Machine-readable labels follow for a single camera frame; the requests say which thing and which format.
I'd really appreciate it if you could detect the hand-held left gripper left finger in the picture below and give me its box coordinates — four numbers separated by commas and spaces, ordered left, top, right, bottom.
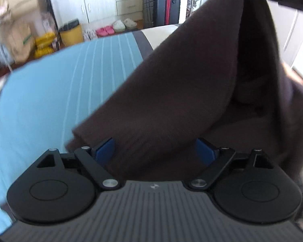
37, 138, 120, 191

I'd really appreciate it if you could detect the yellow trash bin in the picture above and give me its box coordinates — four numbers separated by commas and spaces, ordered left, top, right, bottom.
59, 19, 84, 47

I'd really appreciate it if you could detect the white patterned bag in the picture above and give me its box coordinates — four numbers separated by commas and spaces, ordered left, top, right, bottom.
84, 29, 98, 41

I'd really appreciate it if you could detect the brown paper bag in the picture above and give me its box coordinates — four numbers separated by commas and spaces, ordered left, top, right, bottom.
0, 21, 35, 65

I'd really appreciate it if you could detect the yellow plastic bag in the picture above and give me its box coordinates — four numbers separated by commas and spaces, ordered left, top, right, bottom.
35, 46, 54, 58
35, 32, 57, 47

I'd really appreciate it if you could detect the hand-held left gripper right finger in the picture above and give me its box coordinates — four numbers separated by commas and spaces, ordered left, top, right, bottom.
187, 138, 274, 189

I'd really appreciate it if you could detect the dark brown garment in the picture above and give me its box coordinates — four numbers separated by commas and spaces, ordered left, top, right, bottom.
66, 0, 303, 232

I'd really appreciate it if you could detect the white wardrobe with drawers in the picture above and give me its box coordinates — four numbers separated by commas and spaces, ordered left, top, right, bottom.
47, 0, 144, 31

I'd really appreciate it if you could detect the black suitcase with red stripe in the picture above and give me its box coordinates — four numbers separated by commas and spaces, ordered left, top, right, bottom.
143, 0, 181, 28

